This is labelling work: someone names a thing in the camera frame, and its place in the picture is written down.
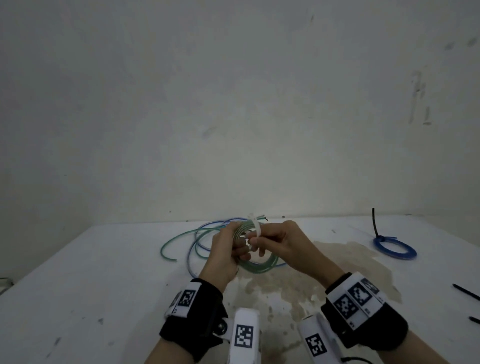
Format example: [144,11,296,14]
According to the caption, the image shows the person's right hand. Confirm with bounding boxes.
[245,220,346,289]

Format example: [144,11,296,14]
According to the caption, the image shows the person's left hand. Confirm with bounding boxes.
[198,221,252,293]

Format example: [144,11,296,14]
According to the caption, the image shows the clear blue striped tube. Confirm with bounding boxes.
[187,217,288,278]

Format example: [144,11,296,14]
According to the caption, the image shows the clear green striped tube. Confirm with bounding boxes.
[230,219,280,275]
[160,215,269,263]

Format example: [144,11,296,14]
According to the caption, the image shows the white zip tie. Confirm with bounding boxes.
[245,213,263,250]

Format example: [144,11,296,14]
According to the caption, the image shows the solid blue tube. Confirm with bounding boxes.
[373,235,418,261]

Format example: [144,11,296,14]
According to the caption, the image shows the person's left forearm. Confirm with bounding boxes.
[144,337,196,364]

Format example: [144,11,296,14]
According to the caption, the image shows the person's right forearm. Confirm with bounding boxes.
[382,329,451,364]

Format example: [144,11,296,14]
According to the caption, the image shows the white wrist camera with marker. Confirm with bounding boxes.
[298,313,344,364]
[226,308,262,364]

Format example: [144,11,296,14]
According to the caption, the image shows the black wrist strap with markers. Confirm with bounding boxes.
[159,278,229,363]
[320,271,409,352]

